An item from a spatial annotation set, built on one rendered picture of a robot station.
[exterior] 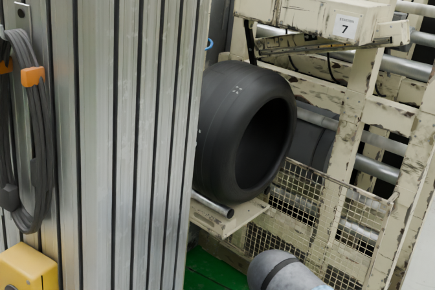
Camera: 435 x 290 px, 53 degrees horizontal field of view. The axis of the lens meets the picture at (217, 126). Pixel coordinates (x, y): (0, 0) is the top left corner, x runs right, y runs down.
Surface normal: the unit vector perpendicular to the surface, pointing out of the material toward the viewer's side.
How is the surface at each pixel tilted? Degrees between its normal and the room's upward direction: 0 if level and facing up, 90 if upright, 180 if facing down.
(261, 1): 90
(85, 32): 90
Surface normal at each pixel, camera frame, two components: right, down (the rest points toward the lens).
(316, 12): -0.64, 0.25
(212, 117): -0.48, -0.28
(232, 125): 0.16, 0.02
